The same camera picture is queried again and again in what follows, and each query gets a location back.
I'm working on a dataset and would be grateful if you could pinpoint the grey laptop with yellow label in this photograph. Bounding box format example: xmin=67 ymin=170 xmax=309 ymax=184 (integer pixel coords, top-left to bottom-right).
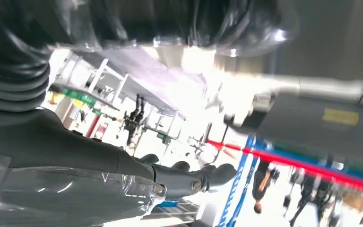
xmin=225 ymin=74 xmax=363 ymax=164

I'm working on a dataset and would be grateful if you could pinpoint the person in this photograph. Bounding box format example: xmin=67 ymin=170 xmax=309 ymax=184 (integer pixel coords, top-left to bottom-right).
xmin=251 ymin=161 xmax=280 ymax=215
xmin=283 ymin=170 xmax=334 ymax=227

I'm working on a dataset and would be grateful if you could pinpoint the large blue metal shelf rack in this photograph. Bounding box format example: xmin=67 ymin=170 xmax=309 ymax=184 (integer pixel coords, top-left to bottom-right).
xmin=216 ymin=135 xmax=363 ymax=227

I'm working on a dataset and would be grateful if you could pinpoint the black robot on stand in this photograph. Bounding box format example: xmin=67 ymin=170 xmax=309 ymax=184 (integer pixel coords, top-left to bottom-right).
xmin=120 ymin=94 xmax=147 ymax=148

